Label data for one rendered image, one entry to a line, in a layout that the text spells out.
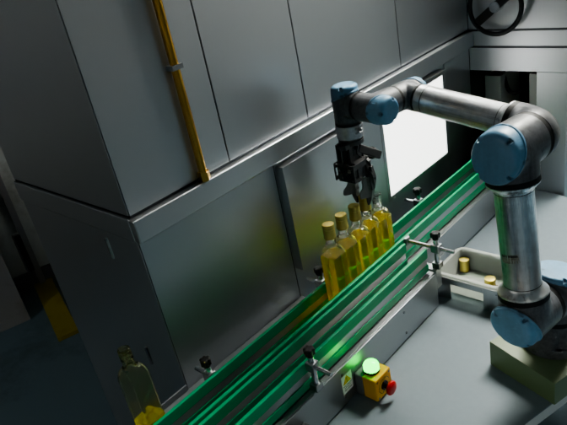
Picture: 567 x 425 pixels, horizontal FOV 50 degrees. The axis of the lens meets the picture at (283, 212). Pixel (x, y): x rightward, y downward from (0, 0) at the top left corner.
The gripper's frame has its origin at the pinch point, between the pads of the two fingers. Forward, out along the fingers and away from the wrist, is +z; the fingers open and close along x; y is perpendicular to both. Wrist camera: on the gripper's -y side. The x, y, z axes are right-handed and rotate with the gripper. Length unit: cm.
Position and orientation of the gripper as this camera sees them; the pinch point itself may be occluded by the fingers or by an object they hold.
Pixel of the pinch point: (364, 198)
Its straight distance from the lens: 180.6
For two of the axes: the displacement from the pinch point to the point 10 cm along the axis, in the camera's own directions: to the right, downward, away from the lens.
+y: -6.6, 4.5, -6.0
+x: 7.3, 1.8, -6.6
